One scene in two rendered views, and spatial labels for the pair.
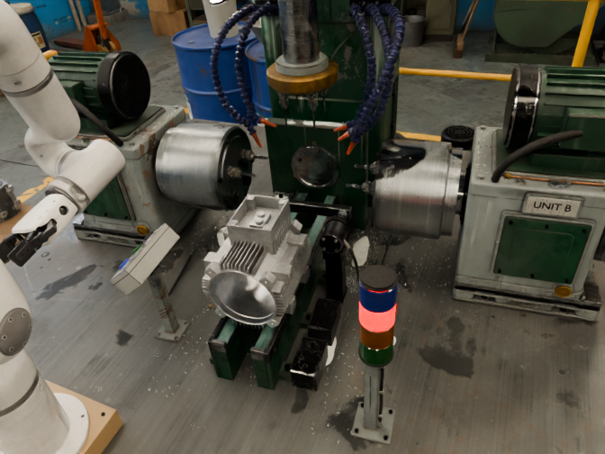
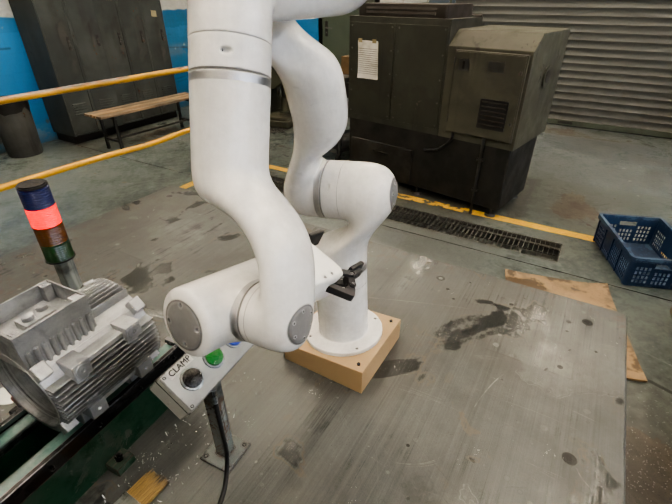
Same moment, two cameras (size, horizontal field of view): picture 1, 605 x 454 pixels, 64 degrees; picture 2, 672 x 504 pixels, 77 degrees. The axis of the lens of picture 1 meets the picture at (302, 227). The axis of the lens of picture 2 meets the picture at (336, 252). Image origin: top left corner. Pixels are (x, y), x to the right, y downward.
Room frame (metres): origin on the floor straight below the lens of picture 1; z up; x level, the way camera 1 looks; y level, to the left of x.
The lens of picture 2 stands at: (1.35, 0.62, 1.57)
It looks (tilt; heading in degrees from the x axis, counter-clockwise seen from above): 31 degrees down; 185
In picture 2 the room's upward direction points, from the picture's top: straight up
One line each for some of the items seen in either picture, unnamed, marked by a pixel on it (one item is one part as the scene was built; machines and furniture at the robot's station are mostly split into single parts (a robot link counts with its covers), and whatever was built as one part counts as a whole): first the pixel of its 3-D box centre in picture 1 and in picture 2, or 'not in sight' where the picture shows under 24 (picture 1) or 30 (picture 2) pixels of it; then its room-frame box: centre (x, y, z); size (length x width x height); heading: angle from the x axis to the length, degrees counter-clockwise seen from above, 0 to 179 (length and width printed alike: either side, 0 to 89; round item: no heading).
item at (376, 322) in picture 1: (377, 309); (43, 214); (0.56, -0.11, 1.14); 0.06 x 0.06 x 0.04
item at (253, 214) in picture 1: (260, 224); (38, 324); (0.87, 0.09, 1.11); 0.12 x 0.11 x 0.07; 159
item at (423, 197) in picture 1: (427, 189); not in sight; (1.05, -0.33, 1.04); 0.41 x 0.25 x 0.25; 69
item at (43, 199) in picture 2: (377, 289); (36, 196); (0.56, -0.11, 1.19); 0.06 x 0.06 x 0.04
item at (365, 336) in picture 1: (376, 327); (50, 232); (0.56, -0.11, 1.10); 0.06 x 0.06 x 0.04
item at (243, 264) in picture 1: (258, 267); (79, 350); (0.83, 0.11, 1.02); 0.20 x 0.19 x 0.19; 159
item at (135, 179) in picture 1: (129, 172); not in sight; (1.38, 0.54, 0.99); 0.35 x 0.31 x 0.37; 69
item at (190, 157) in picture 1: (193, 165); not in sight; (1.29, 0.31, 1.04); 0.37 x 0.25 x 0.25; 69
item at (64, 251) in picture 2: (375, 344); (57, 249); (0.56, -0.11, 1.05); 0.06 x 0.06 x 0.04
